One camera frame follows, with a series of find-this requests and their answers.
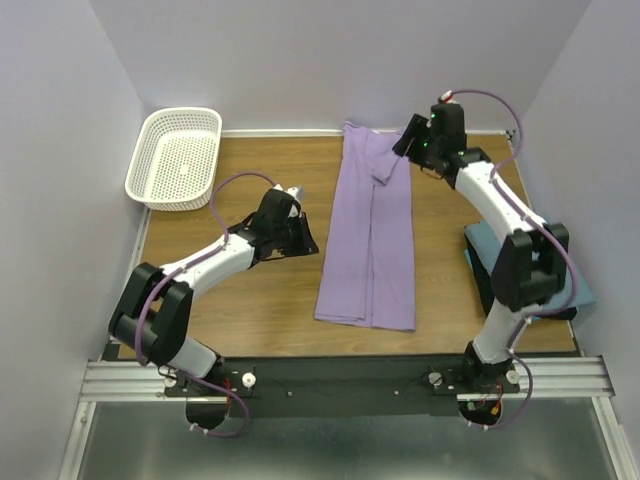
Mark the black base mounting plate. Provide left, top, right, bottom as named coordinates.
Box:
left=164, top=354, right=520, bottom=431

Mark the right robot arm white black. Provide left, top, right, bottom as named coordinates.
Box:
left=393, top=101, right=569, bottom=393

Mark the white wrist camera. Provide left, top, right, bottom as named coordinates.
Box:
left=437, top=90, right=458, bottom=104
left=285, top=186, right=306, bottom=217

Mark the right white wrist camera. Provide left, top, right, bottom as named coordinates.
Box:
left=437, top=90, right=458, bottom=104

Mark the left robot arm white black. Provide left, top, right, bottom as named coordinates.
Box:
left=108, top=185, right=319, bottom=387

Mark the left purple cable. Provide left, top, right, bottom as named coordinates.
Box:
left=134, top=171, right=276, bottom=437

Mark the folded teal t shirt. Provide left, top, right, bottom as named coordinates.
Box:
left=462, top=219, right=599, bottom=311

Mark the white plastic laundry basket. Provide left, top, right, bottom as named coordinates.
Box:
left=124, top=107, right=222, bottom=212

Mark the purple t shirt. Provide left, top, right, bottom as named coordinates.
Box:
left=314, top=122, right=416, bottom=332

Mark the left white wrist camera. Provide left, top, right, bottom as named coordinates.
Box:
left=285, top=186, right=306, bottom=217

